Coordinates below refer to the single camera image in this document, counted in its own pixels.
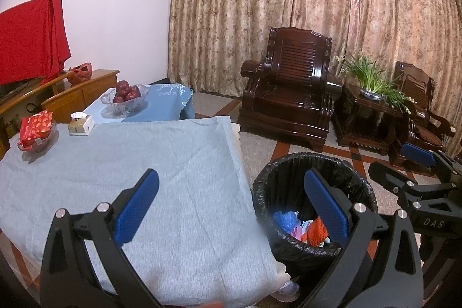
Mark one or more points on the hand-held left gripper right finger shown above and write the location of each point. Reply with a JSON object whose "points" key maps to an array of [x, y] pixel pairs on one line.
{"points": [[325, 207]]}

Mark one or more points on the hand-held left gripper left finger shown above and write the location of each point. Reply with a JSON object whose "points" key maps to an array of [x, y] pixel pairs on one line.
{"points": [[139, 207]]}

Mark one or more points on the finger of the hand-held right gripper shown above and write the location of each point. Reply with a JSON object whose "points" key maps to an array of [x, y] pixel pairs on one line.
{"points": [[418, 154], [389, 178]]}

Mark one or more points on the orange foam net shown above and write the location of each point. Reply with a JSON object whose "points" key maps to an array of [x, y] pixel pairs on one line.
{"points": [[317, 232]]}

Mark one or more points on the pink wrapper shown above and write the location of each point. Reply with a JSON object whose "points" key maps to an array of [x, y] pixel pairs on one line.
{"points": [[299, 232]]}

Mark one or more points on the black bag lined trash bin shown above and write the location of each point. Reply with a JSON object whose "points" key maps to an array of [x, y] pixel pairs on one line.
{"points": [[288, 171]]}

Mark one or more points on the brown seat cushion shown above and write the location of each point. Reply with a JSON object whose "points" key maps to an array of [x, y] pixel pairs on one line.
{"points": [[429, 137]]}

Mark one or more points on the blue plastic bag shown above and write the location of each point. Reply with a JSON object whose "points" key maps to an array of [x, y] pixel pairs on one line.
{"points": [[287, 219]]}

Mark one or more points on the dark wooden cushioned armchair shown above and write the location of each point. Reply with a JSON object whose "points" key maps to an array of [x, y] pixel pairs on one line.
{"points": [[418, 106]]}

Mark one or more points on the grey tablecloth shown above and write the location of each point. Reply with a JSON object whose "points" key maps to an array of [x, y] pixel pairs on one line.
{"points": [[144, 149]]}

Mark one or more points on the dark wooden side table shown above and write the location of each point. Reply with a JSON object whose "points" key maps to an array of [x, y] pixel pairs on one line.
{"points": [[357, 120]]}

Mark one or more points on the potted green plant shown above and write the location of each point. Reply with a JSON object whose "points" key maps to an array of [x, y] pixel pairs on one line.
{"points": [[368, 77]]}

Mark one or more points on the white sneaker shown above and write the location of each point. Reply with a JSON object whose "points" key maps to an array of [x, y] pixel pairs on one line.
{"points": [[287, 291]]}

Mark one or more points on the glass fruit bowl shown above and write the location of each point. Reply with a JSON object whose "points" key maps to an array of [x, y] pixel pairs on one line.
{"points": [[126, 110]]}

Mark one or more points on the tissue box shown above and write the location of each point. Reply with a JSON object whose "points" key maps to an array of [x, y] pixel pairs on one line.
{"points": [[81, 125]]}

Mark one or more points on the blue tablecloth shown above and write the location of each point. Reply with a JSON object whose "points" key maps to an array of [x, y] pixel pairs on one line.
{"points": [[166, 102]]}

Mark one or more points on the dark wooden slatted armchair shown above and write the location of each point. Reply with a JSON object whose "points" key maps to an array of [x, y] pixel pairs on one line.
{"points": [[285, 106]]}

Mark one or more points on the red apple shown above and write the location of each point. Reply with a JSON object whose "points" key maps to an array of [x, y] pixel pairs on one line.
{"points": [[119, 99], [122, 87], [134, 93]]}

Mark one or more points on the cream scalloped tablecloth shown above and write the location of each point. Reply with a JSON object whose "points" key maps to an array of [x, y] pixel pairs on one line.
{"points": [[236, 134]]}

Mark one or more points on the red packet in glass dish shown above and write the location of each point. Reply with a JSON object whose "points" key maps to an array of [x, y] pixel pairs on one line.
{"points": [[36, 148]]}

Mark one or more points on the wooden cabinet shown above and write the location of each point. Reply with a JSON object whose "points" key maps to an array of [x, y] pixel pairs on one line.
{"points": [[79, 91]]}

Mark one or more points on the red patterned packet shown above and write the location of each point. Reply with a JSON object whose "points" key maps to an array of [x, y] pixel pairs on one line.
{"points": [[34, 127]]}

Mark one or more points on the red plastic bag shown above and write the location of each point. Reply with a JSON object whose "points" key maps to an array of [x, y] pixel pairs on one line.
{"points": [[81, 73]]}

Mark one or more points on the black television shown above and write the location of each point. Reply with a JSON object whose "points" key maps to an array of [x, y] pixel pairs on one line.
{"points": [[14, 91]]}

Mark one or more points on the red cloth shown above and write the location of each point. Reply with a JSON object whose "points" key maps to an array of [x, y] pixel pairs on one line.
{"points": [[29, 41]]}

